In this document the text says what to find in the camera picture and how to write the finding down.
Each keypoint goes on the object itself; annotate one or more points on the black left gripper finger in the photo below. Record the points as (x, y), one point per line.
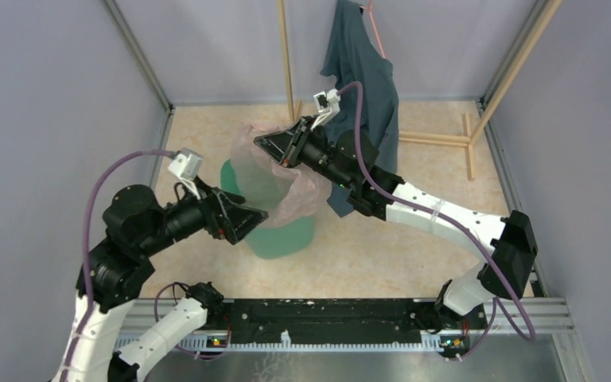
(239, 221)
(225, 198)

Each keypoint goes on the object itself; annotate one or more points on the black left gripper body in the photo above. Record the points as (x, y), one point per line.
(212, 216)

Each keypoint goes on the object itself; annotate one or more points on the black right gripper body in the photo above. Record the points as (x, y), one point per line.
(295, 150)

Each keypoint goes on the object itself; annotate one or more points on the pink plastic trash bag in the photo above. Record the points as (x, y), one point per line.
(308, 191)

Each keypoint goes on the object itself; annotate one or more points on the green plastic trash bin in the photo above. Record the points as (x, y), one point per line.
(269, 243)

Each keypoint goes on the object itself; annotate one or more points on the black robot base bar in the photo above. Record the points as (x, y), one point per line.
(338, 321)

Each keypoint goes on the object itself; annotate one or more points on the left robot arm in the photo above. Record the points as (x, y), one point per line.
(114, 271)

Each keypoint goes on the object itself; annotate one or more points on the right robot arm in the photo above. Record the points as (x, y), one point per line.
(505, 245)

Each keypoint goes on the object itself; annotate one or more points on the dark teal shirt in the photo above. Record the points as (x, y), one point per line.
(350, 56)

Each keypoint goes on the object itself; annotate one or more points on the pink clothes hanger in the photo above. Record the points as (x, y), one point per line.
(369, 10)

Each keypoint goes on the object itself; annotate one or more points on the wooden clothes rack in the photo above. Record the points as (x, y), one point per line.
(531, 31)

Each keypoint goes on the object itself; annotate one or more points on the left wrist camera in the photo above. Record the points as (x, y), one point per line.
(185, 167)

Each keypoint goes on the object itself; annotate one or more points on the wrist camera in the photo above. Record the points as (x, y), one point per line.
(185, 167)
(327, 105)

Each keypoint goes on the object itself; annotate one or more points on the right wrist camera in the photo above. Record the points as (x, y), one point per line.
(327, 105)

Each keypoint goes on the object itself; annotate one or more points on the white cable duct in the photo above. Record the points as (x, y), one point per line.
(202, 343)

